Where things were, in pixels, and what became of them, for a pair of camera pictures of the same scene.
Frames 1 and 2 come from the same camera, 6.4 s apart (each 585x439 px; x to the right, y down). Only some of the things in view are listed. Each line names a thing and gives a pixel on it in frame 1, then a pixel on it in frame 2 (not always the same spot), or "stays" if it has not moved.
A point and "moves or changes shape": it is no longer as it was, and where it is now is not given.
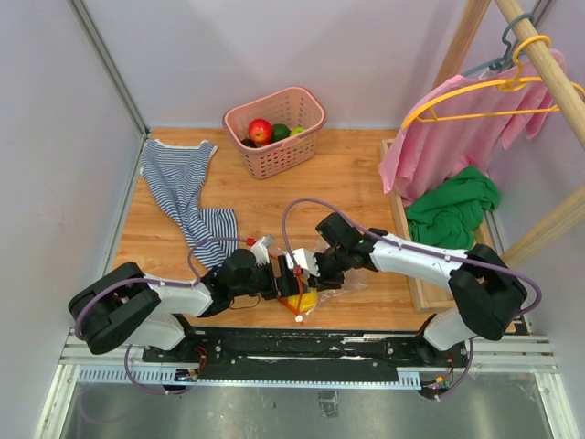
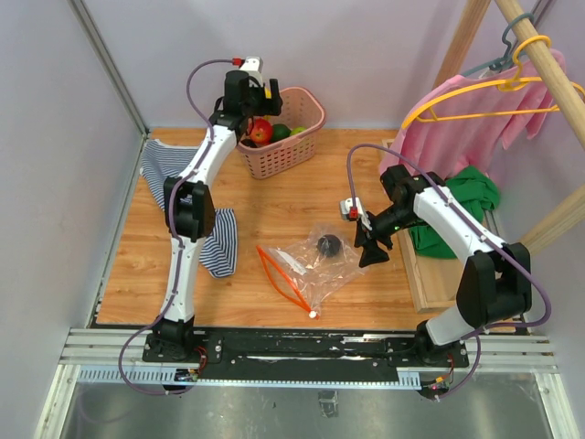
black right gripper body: [330, 267] → [386, 222]
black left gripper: [288, 283] → [270, 106]
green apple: [297, 131] stays
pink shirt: [467, 123] stays
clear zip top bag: [351, 282] moves or changes shape
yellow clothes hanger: [426, 111] stays
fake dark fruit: [249, 143] stays
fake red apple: [260, 131] stays
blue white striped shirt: [175, 174] stays
